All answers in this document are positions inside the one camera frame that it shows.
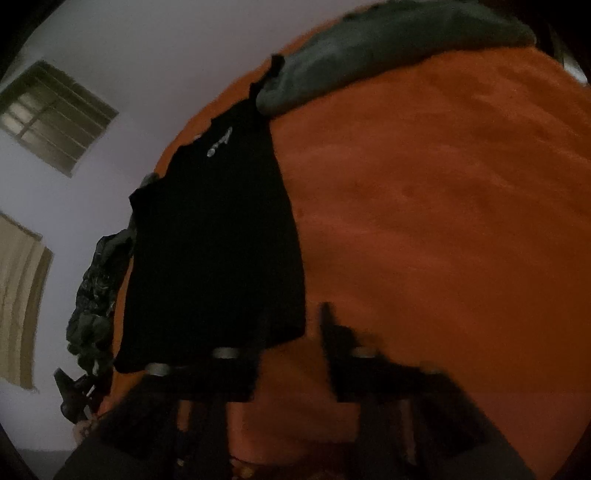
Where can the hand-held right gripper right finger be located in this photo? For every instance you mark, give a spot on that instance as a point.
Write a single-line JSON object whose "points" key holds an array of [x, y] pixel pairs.
{"points": [[330, 332]]}

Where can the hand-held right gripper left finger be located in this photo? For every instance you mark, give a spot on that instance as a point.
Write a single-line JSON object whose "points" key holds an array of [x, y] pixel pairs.
{"points": [[240, 374]]}

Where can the black shirt white script print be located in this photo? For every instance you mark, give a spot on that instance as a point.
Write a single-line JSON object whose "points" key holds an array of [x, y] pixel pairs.
{"points": [[212, 240]]}

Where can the dark clothes pile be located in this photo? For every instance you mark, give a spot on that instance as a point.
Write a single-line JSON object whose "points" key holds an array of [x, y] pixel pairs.
{"points": [[92, 295]]}

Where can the beige striped curtain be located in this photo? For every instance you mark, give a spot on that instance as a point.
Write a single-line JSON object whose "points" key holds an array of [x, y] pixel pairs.
{"points": [[18, 300]]}

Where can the orange blanket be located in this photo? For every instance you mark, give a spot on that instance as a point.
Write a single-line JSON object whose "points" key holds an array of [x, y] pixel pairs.
{"points": [[438, 207]]}

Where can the barred window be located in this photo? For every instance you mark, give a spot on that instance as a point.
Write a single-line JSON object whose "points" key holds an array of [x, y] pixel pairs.
{"points": [[55, 115]]}

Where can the grey-green folded cloth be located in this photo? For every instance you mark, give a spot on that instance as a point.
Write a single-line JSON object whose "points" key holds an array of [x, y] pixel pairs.
{"points": [[369, 41]]}

